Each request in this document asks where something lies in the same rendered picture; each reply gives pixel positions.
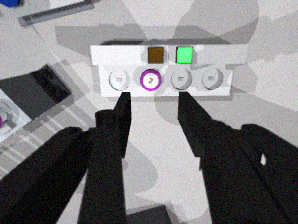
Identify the white button panel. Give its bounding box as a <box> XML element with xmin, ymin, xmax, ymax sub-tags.
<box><xmin>0</xmin><ymin>0</ymin><xmax>94</xmax><ymax>27</ymax></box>

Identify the white tray with round nests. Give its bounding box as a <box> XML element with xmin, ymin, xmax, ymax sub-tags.
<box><xmin>91</xmin><ymin>44</ymin><xmax>248</xmax><ymax>97</ymax></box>

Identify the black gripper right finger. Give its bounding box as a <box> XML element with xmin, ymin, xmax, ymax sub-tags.
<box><xmin>178</xmin><ymin>91</ymin><xmax>298</xmax><ymax>224</ymax></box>

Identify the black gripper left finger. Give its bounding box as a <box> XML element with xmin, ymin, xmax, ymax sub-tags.
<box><xmin>0</xmin><ymin>92</ymin><xmax>132</xmax><ymax>224</ymax></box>

